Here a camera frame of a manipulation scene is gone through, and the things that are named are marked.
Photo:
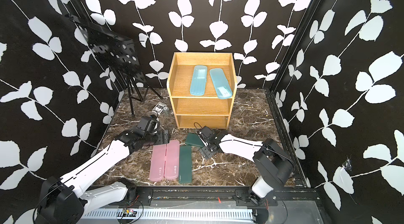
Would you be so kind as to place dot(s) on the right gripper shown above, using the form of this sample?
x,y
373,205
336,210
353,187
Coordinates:
x,y
204,152

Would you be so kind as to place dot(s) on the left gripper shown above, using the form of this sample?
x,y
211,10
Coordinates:
x,y
161,138

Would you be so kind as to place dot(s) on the dark green pencil case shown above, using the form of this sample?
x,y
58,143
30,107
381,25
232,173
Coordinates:
x,y
194,140
185,165

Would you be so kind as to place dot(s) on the light blue case with label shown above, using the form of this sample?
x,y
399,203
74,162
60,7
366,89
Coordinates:
x,y
220,83

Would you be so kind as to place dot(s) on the light blue ribbed pencil case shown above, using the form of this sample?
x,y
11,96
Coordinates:
x,y
198,82

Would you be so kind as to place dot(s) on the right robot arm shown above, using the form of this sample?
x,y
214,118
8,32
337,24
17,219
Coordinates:
x,y
273,164

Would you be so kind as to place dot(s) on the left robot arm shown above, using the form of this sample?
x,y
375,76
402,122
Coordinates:
x,y
66,199

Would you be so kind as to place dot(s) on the left pink pencil case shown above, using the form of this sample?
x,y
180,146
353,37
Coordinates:
x,y
157,163

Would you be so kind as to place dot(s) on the pink pencil case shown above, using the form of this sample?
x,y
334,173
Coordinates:
x,y
157,163
172,160

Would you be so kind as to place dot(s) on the wooden three-tier shelf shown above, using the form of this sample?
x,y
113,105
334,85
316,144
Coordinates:
x,y
207,110

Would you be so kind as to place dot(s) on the right pink pencil case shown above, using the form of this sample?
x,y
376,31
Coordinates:
x,y
172,160

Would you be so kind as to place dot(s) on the small circuit board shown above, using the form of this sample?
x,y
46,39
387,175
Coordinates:
x,y
127,213

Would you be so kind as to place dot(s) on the black perforated music stand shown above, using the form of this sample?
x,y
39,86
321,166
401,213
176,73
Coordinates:
x,y
117,53

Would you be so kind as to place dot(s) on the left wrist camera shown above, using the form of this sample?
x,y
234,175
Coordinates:
x,y
154,119

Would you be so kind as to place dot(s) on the white perforated cable duct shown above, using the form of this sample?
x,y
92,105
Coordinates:
x,y
176,214

